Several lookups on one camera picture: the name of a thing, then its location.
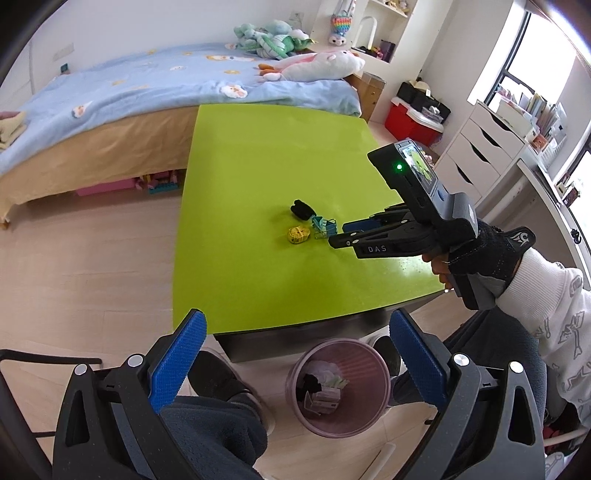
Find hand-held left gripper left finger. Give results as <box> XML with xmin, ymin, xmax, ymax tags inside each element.
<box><xmin>52</xmin><ymin>308</ymin><xmax>208</xmax><ymax>480</ymax></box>

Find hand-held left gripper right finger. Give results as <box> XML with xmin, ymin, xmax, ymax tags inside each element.
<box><xmin>389</xmin><ymin>307</ymin><xmax>546</xmax><ymax>480</ymax></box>

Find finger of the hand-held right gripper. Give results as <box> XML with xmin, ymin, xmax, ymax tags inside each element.
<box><xmin>342</xmin><ymin>205</ymin><xmax>413</xmax><ymax>234</ymax></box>
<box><xmin>328</xmin><ymin>220</ymin><xmax>417</xmax><ymax>249</ymax></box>

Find teal binder clip bunch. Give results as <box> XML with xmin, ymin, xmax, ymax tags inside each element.
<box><xmin>310</xmin><ymin>215</ymin><xmax>340</xmax><ymax>240</ymax></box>

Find small purple white box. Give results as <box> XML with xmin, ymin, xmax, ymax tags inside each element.
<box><xmin>308</xmin><ymin>388</ymin><xmax>340</xmax><ymax>411</ymax></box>

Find black glove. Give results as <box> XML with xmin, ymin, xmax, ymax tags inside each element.
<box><xmin>302</xmin><ymin>373</ymin><xmax>324</xmax><ymax>402</ymax></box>

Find purple plastic waste bin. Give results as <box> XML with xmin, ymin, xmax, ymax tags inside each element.
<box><xmin>285</xmin><ymin>338</ymin><xmax>392</xmax><ymax>438</ymax></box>

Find person's right forearm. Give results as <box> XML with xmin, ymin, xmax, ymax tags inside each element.
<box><xmin>494</xmin><ymin>247</ymin><xmax>591</xmax><ymax>416</ymax></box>

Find person's right hand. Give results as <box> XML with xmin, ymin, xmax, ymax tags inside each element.
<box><xmin>431</xmin><ymin>220</ymin><xmax>537</xmax><ymax>306</ymax></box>

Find white drawer cabinet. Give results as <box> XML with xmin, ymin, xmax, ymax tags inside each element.
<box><xmin>434</xmin><ymin>102</ymin><xmax>529</xmax><ymax>208</ymax></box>

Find red storage box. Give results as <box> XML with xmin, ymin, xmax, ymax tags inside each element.
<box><xmin>385</xmin><ymin>97</ymin><xmax>444</xmax><ymax>148</ymax></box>

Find person's left leg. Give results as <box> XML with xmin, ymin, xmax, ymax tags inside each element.
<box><xmin>159</xmin><ymin>396</ymin><xmax>269</xmax><ymax>480</ymax></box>

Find person's leg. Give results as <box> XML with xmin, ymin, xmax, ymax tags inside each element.
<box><xmin>441</xmin><ymin>307</ymin><xmax>561</xmax><ymax>430</ymax></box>
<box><xmin>159</xmin><ymin>396</ymin><xmax>269</xmax><ymax>480</ymax></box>

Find person's right leg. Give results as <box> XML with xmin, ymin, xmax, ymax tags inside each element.
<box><xmin>441</xmin><ymin>307</ymin><xmax>561</xmax><ymax>430</ymax></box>

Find black bag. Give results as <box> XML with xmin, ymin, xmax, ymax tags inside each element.
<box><xmin>397</xmin><ymin>80</ymin><xmax>451</xmax><ymax>123</ymax></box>

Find white desk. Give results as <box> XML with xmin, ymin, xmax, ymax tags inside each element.
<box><xmin>516</xmin><ymin>157</ymin><xmax>591</xmax><ymax>292</ymax></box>

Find row of books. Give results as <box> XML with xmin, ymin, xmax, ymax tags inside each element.
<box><xmin>492</xmin><ymin>83</ymin><xmax>570</xmax><ymax>153</ymax></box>

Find white unicorn plush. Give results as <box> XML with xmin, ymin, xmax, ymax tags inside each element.
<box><xmin>259</xmin><ymin>51</ymin><xmax>365</xmax><ymax>84</ymax></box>

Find white arch lamp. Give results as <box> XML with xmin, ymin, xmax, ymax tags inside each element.
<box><xmin>353</xmin><ymin>16</ymin><xmax>377</xmax><ymax>51</ymax></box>

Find window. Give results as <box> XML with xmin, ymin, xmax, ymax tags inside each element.
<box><xmin>468</xmin><ymin>0</ymin><xmax>580</xmax><ymax>107</ymax></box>

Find colourful toy blocks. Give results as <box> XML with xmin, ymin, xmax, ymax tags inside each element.
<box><xmin>134</xmin><ymin>171</ymin><xmax>185</xmax><ymax>195</ymax></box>

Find rainbow hanging bag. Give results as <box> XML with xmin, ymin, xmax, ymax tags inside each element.
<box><xmin>329</xmin><ymin>0</ymin><xmax>354</xmax><ymax>46</ymax></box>

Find pink box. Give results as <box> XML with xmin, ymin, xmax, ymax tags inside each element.
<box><xmin>76</xmin><ymin>180</ymin><xmax>144</xmax><ymax>197</ymax></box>

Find green striped plush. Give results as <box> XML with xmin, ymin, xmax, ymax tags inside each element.
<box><xmin>256</xmin><ymin>34</ymin><xmax>310</xmax><ymax>58</ymax></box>

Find light blue plush toy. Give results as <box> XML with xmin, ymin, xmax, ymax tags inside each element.
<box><xmin>270</xmin><ymin>19</ymin><xmax>308</xmax><ymax>42</ymax></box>

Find teal plush toy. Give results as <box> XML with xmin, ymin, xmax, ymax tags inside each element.
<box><xmin>233</xmin><ymin>23</ymin><xmax>269</xmax><ymax>51</ymax></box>

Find bed with blue blanket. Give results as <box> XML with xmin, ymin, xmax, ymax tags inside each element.
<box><xmin>0</xmin><ymin>44</ymin><xmax>363</xmax><ymax>176</ymax></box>

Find folded beige towels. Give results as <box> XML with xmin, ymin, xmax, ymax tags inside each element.
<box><xmin>0</xmin><ymin>111</ymin><xmax>28</xmax><ymax>151</ymax></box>

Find white wall shelf unit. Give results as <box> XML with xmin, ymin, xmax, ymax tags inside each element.
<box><xmin>309</xmin><ymin>0</ymin><xmax>422</xmax><ymax>77</ymax></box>

